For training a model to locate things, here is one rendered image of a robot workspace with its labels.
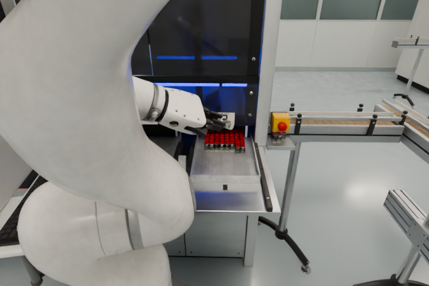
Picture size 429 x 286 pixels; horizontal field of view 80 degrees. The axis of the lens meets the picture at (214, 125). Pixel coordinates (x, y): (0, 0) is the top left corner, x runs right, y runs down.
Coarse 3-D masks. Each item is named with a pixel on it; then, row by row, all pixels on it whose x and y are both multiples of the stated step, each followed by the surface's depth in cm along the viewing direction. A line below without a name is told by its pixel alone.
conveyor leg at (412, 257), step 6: (426, 216) 117; (426, 222) 116; (426, 228) 117; (408, 252) 128; (414, 252) 124; (408, 258) 127; (414, 258) 125; (402, 264) 132; (408, 264) 128; (414, 264) 126; (402, 270) 131; (408, 270) 129; (396, 276) 136; (402, 276) 132; (408, 276) 131; (402, 282) 133
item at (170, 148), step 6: (180, 132) 122; (150, 138) 124; (156, 138) 124; (162, 138) 124; (168, 138) 124; (174, 138) 124; (180, 138) 121; (156, 144) 119; (162, 144) 119; (168, 144) 119; (174, 144) 119; (168, 150) 114; (174, 150) 108; (174, 156) 106
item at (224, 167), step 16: (192, 160) 102; (208, 160) 107; (224, 160) 107; (240, 160) 107; (256, 160) 102; (192, 176) 94; (208, 176) 94; (224, 176) 93; (240, 176) 93; (256, 176) 93
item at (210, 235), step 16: (16, 192) 134; (192, 224) 142; (208, 224) 142; (224, 224) 141; (240, 224) 141; (176, 240) 148; (192, 240) 148; (208, 240) 148; (224, 240) 147; (240, 240) 147; (208, 256) 154; (224, 256) 154; (240, 256) 153
